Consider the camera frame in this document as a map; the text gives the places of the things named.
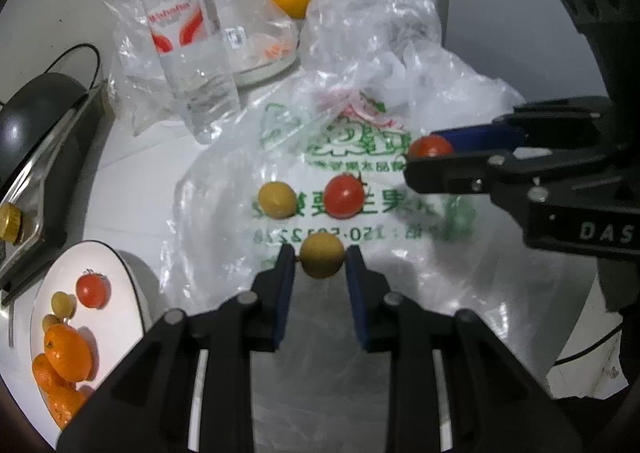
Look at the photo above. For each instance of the steel induction cooker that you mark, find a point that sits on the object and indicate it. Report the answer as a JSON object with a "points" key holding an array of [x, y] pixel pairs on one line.
{"points": [[65, 173]]}

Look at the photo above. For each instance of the printed plastic bag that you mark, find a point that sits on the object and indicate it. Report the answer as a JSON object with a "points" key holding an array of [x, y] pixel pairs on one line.
{"points": [[400, 243]]}

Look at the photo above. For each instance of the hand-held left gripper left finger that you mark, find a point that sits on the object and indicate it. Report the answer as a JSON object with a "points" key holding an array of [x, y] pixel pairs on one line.
{"points": [[285, 293]]}

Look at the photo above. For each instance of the clear water bottle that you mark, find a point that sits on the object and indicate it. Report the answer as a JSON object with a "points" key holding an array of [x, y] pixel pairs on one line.
{"points": [[195, 63]]}

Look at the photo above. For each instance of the brass cooker knob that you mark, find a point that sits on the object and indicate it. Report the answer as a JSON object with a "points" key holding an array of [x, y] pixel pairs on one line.
{"points": [[10, 223]]}

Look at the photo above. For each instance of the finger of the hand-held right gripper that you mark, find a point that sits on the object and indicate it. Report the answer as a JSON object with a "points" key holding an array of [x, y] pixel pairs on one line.
{"points": [[480, 137], [445, 175]]}

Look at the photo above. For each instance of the crumpled clear plastic bag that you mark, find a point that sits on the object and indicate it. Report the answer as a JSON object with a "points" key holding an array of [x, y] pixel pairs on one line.
{"points": [[360, 23]]}

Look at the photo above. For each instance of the red cherry tomato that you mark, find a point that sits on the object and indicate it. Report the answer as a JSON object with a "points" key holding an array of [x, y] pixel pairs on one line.
{"points": [[92, 289], [430, 147], [344, 195]]}

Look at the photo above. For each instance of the white round plate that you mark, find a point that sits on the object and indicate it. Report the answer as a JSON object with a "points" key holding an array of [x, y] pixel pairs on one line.
{"points": [[120, 283]]}

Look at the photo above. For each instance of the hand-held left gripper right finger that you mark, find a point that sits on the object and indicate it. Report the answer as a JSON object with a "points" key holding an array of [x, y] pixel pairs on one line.
{"points": [[356, 293]]}

